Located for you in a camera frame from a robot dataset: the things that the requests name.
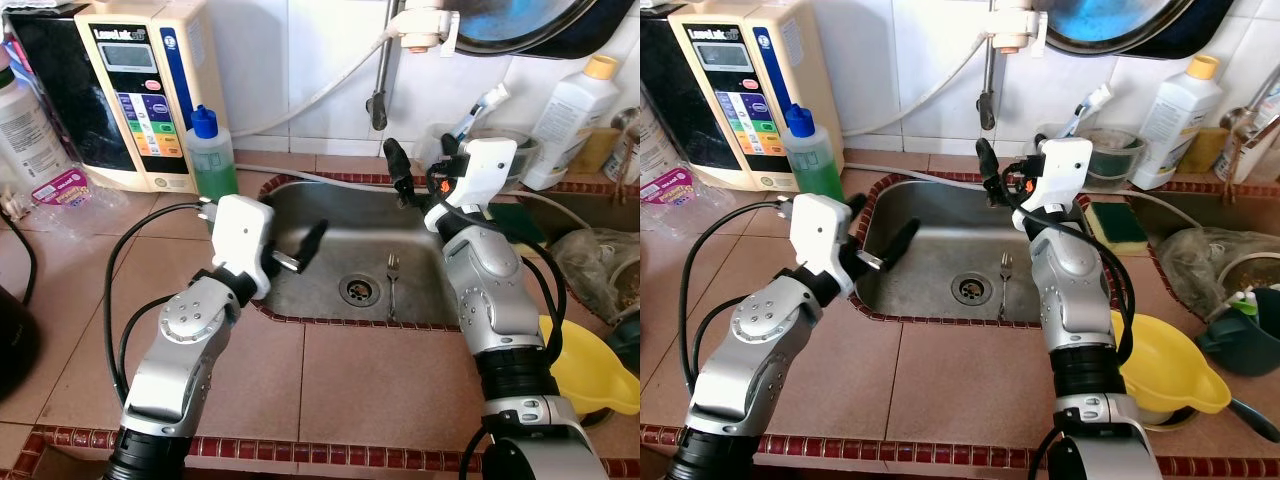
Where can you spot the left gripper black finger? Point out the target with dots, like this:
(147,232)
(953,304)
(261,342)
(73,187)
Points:
(312,245)
(857,205)
(902,243)

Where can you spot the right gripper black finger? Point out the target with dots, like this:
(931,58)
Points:
(400,170)
(990,170)
(449,148)
(1036,150)

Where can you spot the yellow plastic bowl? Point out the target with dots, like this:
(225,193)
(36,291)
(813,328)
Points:
(590,370)
(1170,365)

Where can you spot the green white toothbrush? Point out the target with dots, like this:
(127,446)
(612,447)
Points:
(1247,295)

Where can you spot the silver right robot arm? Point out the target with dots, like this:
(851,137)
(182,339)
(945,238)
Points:
(490,300)
(1075,290)

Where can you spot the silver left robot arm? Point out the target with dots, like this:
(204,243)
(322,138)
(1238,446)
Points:
(750,350)
(180,350)

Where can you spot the clear toothbrush cup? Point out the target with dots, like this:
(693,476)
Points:
(440,135)
(1050,132)

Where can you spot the steel double sink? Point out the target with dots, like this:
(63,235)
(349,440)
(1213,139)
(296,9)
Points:
(340,240)
(940,240)

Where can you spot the green dish soap bottle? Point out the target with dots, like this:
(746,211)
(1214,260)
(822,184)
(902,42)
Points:
(212,165)
(815,165)

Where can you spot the clear plastic container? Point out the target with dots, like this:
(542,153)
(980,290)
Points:
(525,155)
(1115,160)

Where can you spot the steel fork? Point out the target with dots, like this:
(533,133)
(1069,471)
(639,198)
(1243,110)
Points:
(1004,290)
(392,290)

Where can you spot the green scrub sponge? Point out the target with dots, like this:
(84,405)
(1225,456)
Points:
(1120,228)
(520,222)

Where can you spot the white detergent bottle yellow cap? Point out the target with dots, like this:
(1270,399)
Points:
(1175,120)
(565,120)

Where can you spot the yellow sponge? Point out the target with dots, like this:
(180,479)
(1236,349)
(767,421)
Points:
(595,150)
(1200,150)

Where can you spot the hanging steel wok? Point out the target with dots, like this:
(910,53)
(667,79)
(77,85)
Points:
(1120,20)
(520,20)

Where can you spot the cream water ionizer machine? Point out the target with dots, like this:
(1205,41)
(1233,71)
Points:
(120,110)
(730,110)

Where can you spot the steel sink faucet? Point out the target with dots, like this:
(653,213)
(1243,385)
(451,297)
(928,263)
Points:
(1240,140)
(628,140)

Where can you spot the clear crumpled plastic bag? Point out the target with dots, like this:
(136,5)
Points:
(1200,265)
(590,270)

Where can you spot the pink labelled plastic packet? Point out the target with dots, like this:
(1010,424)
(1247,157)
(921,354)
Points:
(62,188)
(668,187)

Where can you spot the white jar green lid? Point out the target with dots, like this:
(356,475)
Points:
(660,145)
(30,130)

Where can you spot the steel strainer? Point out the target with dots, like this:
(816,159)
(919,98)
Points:
(1255,275)
(625,285)

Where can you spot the black electric kettle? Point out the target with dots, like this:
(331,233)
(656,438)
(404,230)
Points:
(15,340)

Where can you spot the steel spoon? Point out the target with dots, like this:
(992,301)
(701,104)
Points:
(1255,420)

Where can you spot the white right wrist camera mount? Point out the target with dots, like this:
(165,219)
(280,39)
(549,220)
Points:
(1060,170)
(485,170)

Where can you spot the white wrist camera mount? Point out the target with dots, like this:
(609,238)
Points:
(1060,170)
(485,170)
(240,235)
(820,235)

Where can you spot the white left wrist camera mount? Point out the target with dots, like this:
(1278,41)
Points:
(820,235)
(240,235)

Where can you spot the steel wall tap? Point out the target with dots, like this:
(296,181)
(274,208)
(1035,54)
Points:
(380,80)
(990,80)

